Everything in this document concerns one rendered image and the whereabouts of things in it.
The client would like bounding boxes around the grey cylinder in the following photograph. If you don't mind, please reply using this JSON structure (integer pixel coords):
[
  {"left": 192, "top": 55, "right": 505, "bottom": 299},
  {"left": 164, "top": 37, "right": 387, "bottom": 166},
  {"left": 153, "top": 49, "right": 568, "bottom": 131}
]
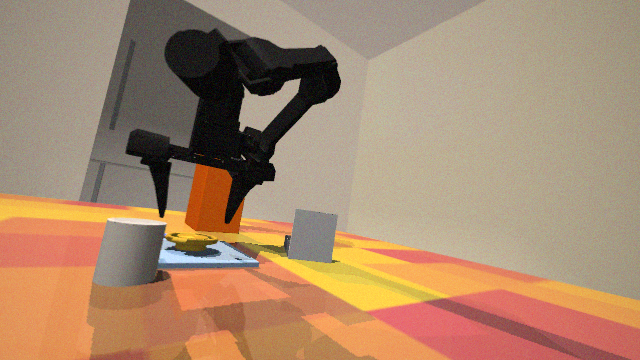
[{"left": 92, "top": 217, "right": 167, "bottom": 287}]

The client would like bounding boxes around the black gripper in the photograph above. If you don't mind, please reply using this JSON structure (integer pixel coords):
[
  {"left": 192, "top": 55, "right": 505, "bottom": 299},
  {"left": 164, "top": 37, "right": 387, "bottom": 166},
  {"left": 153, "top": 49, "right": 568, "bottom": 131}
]
[{"left": 125, "top": 105, "right": 276, "bottom": 224}]

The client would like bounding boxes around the yellow round plate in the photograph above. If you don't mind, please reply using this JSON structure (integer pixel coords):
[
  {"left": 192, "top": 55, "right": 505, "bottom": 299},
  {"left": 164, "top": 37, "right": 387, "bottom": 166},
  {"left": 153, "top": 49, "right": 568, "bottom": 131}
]
[{"left": 165, "top": 232, "right": 218, "bottom": 251}]

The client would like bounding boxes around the light blue flat mat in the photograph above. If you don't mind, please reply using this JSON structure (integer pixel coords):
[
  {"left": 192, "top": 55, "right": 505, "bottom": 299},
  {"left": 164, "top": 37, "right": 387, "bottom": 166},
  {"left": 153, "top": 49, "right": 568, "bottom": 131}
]
[{"left": 158, "top": 238, "right": 260, "bottom": 269}]

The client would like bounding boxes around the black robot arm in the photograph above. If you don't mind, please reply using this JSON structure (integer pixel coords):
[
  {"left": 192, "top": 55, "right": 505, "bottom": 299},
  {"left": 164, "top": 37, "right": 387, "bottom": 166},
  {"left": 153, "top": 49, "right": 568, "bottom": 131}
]
[{"left": 164, "top": 29, "right": 341, "bottom": 162}]

